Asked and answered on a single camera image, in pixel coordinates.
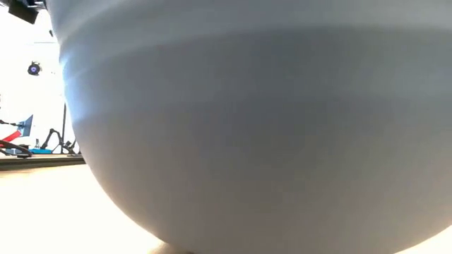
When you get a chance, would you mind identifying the blue bowl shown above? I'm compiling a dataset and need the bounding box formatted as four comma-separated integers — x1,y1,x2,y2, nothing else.
45,0,452,254

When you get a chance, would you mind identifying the black pole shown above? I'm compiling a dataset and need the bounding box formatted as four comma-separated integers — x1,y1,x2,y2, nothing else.
61,102,68,155

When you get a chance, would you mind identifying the blue monitor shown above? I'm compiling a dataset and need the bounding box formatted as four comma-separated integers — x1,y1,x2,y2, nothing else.
16,114,34,138

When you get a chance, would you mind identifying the red bar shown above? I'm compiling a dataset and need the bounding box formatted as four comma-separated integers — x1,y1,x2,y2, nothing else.
0,130,22,143

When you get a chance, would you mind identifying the black aluminium table frame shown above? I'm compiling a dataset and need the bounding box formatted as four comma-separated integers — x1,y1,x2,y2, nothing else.
0,154,86,171

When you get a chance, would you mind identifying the dark cable loop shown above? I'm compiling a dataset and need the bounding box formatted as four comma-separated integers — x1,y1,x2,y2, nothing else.
0,139,33,159

